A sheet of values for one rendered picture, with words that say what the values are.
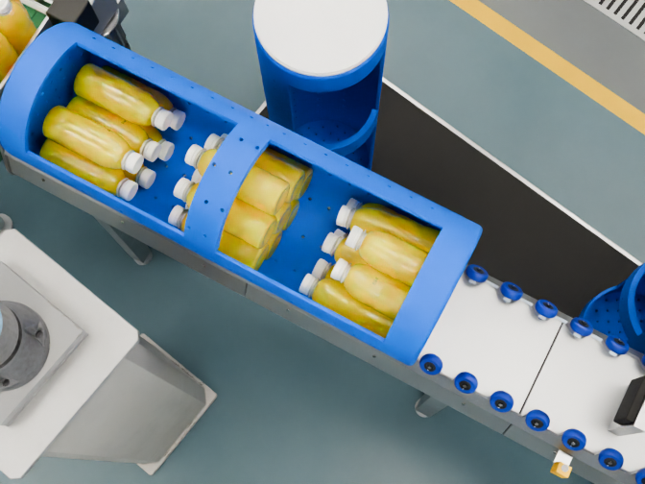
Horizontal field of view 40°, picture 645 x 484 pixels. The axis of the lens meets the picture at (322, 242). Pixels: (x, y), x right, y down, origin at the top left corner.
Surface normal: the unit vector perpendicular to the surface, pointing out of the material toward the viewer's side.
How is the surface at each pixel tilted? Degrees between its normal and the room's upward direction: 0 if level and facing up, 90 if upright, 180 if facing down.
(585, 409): 0
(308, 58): 0
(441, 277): 4
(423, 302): 23
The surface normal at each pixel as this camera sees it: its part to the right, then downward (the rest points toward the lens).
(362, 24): -0.01, -0.25
